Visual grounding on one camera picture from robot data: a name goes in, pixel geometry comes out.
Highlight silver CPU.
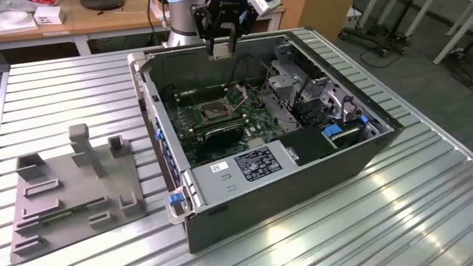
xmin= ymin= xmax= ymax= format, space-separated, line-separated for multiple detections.
xmin=208 ymin=44 xmax=237 ymax=61

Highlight metal socket cover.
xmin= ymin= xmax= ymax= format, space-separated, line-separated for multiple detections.
xmin=224 ymin=85 xmax=249 ymax=111

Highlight CPU socket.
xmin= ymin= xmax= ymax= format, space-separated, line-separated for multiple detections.
xmin=199 ymin=98 xmax=240 ymax=125

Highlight metal drive cage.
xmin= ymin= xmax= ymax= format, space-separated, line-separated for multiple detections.
xmin=264 ymin=44 xmax=308 ymax=122

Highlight wooden cabinet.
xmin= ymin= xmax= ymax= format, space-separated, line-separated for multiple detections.
xmin=284 ymin=0 xmax=352 ymax=44

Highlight green motherboard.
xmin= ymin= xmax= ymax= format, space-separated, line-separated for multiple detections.
xmin=164 ymin=83 xmax=296 ymax=164

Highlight wooden desk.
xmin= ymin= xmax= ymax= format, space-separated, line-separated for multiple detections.
xmin=0 ymin=0 xmax=288 ymax=56

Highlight black round object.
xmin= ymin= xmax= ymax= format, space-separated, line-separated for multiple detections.
xmin=80 ymin=0 xmax=125 ymax=9

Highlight black wheeled stand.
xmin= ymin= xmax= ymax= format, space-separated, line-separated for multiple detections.
xmin=337 ymin=0 xmax=410 ymax=58

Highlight black drive bay shroud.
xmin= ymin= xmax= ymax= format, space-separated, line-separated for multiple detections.
xmin=279 ymin=129 xmax=333 ymax=167

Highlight white cardboard box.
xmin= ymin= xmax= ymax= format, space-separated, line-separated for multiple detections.
xmin=32 ymin=6 xmax=67 ymax=25

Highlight gray power supply unit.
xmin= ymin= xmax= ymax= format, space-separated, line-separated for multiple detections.
xmin=184 ymin=140 xmax=298 ymax=213

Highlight white plastic bowl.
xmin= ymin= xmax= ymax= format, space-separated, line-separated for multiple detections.
xmin=0 ymin=9 xmax=37 ymax=31

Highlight white table leg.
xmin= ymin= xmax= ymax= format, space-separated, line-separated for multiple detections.
xmin=432 ymin=0 xmax=473 ymax=65

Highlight black PC case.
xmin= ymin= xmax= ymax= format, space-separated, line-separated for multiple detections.
xmin=127 ymin=27 xmax=406 ymax=254

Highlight gray parts rack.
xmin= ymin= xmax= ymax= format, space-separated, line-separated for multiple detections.
xmin=11 ymin=123 xmax=148 ymax=257

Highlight green RAM stick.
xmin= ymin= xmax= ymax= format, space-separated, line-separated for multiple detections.
xmin=36 ymin=204 xmax=92 ymax=224

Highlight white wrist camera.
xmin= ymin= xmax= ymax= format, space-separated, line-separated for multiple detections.
xmin=251 ymin=0 xmax=287 ymax=15

